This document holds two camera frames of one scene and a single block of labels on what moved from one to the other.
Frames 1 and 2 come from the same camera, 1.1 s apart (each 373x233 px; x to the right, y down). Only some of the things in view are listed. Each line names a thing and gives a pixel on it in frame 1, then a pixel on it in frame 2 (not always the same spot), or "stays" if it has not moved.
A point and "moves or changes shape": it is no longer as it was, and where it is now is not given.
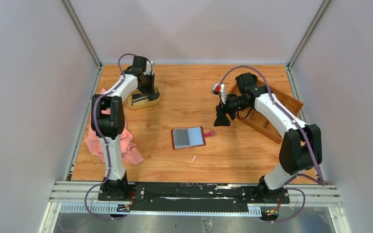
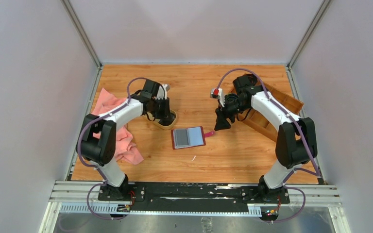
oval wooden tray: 142,103 moves or changes shape
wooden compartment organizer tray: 262,121 stays
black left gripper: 150,89 -> 165,114
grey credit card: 181,138 stays
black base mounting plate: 192,197 stays
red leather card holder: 189,137 stays
